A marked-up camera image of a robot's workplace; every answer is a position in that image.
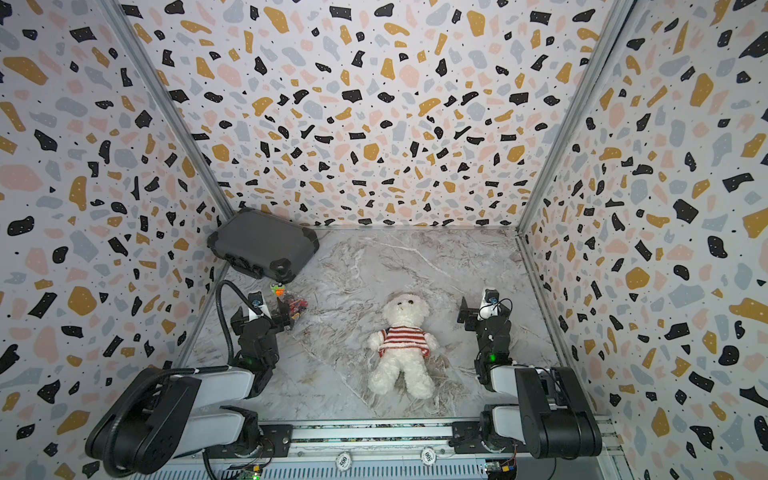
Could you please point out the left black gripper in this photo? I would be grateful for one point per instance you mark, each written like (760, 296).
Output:
(264, 318)

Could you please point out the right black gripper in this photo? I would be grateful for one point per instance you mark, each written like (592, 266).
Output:
(486, 321)

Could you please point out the white teddy bear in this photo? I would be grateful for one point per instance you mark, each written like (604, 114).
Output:
(404, 310)

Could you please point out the red white striped sweater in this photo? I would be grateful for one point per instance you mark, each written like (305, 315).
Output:
(401, 337)

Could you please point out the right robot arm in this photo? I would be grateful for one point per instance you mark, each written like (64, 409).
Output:
(548, 413)

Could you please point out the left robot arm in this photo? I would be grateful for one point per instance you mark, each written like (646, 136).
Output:
(169, 413)

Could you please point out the clear bag of small toys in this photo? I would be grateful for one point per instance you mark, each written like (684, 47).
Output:
(290, 307)

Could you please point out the dark grey hard case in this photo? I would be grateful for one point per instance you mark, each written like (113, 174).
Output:
(261, 245)

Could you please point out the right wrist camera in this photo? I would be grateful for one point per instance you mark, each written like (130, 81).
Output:
(489, 305)

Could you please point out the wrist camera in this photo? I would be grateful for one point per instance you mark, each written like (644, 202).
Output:
(257, 307)
(489, 305)

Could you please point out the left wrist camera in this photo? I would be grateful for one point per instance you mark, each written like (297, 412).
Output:
(257, 307)

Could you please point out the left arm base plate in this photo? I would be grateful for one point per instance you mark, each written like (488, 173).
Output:
(274, 441)

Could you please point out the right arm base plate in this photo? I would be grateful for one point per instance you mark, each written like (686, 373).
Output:
(472, 437)

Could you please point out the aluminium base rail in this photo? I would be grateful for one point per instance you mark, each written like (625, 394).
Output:
(396, 449)

